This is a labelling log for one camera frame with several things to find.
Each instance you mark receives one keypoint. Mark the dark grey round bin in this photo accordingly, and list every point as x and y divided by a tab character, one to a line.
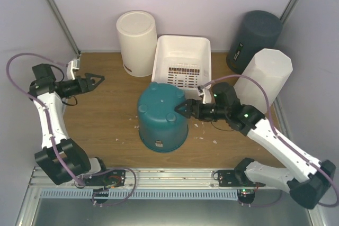
258	30

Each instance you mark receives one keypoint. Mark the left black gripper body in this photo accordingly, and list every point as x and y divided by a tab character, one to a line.
74	90

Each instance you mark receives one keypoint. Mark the aluminium front rail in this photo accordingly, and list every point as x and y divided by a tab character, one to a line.
173	178

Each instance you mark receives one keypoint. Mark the white rectangular tub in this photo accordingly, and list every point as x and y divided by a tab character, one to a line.
184	62

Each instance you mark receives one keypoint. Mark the white cylindrical bin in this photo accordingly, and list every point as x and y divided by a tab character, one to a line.
137	37

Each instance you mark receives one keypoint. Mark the teal round bin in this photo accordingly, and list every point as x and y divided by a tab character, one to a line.
161	129

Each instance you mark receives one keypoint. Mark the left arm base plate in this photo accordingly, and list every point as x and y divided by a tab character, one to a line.
112	179

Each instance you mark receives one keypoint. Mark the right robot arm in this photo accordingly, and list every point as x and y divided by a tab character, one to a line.
304	177

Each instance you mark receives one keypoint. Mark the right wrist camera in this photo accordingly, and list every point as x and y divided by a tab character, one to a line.
204	94

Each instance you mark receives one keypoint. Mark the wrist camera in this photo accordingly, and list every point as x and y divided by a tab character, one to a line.
204	94
72	67

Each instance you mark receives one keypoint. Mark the white faceted bin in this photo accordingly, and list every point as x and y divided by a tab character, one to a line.
270	68

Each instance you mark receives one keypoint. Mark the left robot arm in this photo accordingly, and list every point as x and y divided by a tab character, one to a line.
61	158

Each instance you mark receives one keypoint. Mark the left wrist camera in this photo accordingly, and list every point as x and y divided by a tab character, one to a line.
72	67

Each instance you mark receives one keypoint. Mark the left aluminium frame post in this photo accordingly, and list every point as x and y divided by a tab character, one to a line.
57	14

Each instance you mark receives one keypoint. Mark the grey slotted cable duct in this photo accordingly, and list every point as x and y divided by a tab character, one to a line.
142	194

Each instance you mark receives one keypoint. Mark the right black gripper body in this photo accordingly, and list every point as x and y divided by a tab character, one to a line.
219	113

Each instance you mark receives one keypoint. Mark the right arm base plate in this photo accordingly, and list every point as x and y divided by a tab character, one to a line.
227	178

